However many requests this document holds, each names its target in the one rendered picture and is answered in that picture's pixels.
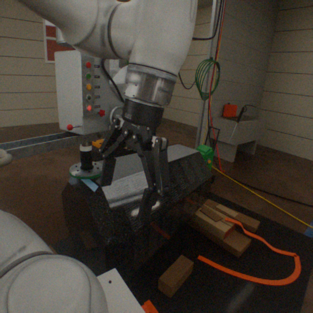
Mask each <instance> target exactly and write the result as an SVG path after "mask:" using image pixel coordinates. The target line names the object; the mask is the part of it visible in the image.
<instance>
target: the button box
mask: <svg viewBox="0 0 313 313"><path fill-rule="evenodd" d="M87 61H89V62H90V63H91V68H90V69H87V68H86V67H85V63H86V62H87ZM88 72H89V73H90V74H91V79H90V80H87V79H86V77H85V75H86V73H88ZM88 83H89V84H91V90H90V91H88V90H86V85H87V84H88ZM78 86H79V110H80V116H83V117H84V116H91V115H95V72H94V57H90V56H83V55H78ZM88 94H90V95H91V96H92V100H91V101H87V100H86V96H87V95H88ZM87 105H91V106H92V110H91V111H90V112H88V111H87V109H86V107H87Z"/></svg>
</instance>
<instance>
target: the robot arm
mask: <svg viewBox="0 0 313 313"><path fill-rule="evenodd" d="M14 1H16V2H17V3H19V4H21V5H22V6H24V7H25V8H27V9H28V10H30V11H32V12H33V13H35V14H37V15H38V16H40V17H42V18H43V19H45V20H47V21H49V22H50V23H52V24H54V25H55V26H57V27H58V28H59V29H60V31H61V35H62V37H63V39H64V40H65V41H66V42H67V43H68V44H70V45H71V46H72V47H74V48H75V49H76V50H78V51H79V52H81V53H83V54H86V55H90V56H94V57H98V58H104V59H113V60H119V59H123V60H128V61H129V65H128V67H127V74H126V79H125V82H124V87H123V94H124V95H125V96H128V97H129V99H125V101H124V106H123V111H122V118H114V120H113V124H112V127H111V129H110V131H109V132H108V134H107V136H106V138H105V139H104V141H103V143H102V145H101V147H100V148H99V152H100V153H102V154H103V158H104V160H103V166H102V174H101V179H100V187H104V186H109V185H111V184H112V179H113V174H114V169H115V164H116V158H115V156H116V155H117V154H118V153H119V152H121V151H122V150H123V149H124V148H125V147H126V146H127V147H130V148H131V149H132V150H133V151H136V152H137V154H138V156H139V157H140V158H141V162H142V165H143V169H144V173H145V177H146V180H147V184H148V188H145V189H144V193H143V197H142V200H141V204H140V208H139V212H138V215H137V220H138V221H141V220H143V219H145V218H148V217H150V213H151V210H152V207H153V206H155V205H156V203H157V199H158V196H159V195H161V194H164V193H167V192H169V191H170V190H171V188H170V177H169V166H168V155H167V149H168V144H169V139H168V138H161V137H157V136H156V130H157V128H158V127H159V126H160V124H161V120H162V117H163V113H164V108H162V105H163V106H168V105H169V104H170V101H171V97H172V94H173V90H174V86H175V83H176V81H177V80H176V79H177V76H178V73H179V70H180V68H181V67H182V65H183V63H184V62H185V59H186V57H187V54H188V52H189V48H190V45H191V41H192V37H193V33H194V28H195V22H196V15H197V3H198V0H131V1H129V2H126V3H123V2H118V1H116V0H14ZM121 133H122V134H121ZM146 149H147V150H148V151H145V150H146ZM154 183H155V185H154ZM0 313H109V311H108V304H107V299H106V295H105V292H104V290H103V287H102V285H101V283H100V281H99V280H98V278H97V277H96V276H95V274H94V273H93V272H92V271H91V270H90V269H89V268H88V267H87V266H86V265H84V264H83V263H82V262H80V261H78V260H76V259H74V258H71V257H68V256H63V255H55V254H54V253H53V251H52V250H51V249H50V247H49V246H48V245H47V244H46V243H45V242H44V241H43V240H42V239H41V238H40V236H39V235H38V234H37V233H35V232H34V231H33V230H32V229H31V228H30V227H29V226H28V225H27V224H25V223H24V222H23V221H22V220H20V219H19V218H17V217H16V216H14V215H12V214H10V213H7V212H4V211H2V210H0Z"/></svg>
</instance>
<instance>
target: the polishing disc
mask: <svg viewBox="0 0 313 313"><path fill-rule="evenodd" d="M95 163H96V165H95ZM75 166H77V167H75ZM102 166H103V165H102V164H101V163H98V162H92V166H91V167H88V168H85V167H82V166H81V162H80V163H76V164H74V165H72V166H71V167H70V169H69V174H70V176H72V177H74V178H77V179H93V178H97V177H99V176H101V174H102ZM97 167H99V169H97ZM77 170H79V172H78V173H76V174H75V176H74V175H72V173H71V172H74V171H77ZM88 171H90V172H88Z"/></svg>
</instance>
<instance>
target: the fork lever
mask: <svg viewBox="0 0 313 313"><path fill-rule="evenodd" d="M109 131H110V129H109V130H107V131H102V132H98V133H94V134H89V135H85V136H83V135H78V136H77V134H75V133H72V132H63V133H57V134H51V135H46V136H39V137H34V138H28V139H22V140H17V141H11V142H6V143H0V148H1V149H3V150H5V151H6V154H8V153H9V154H11V155H12V157H13V161H14V160H18V159H22V158H26V157H30V156H33V155H38V154H42V153H46V152H50V151H54V150H59V149H63V148H67V147H71V146H75V145H79V144H84V143H88V142H92V141H97V140H101V139H105V138H106V136H107V134H108V132H109Z"/></svg>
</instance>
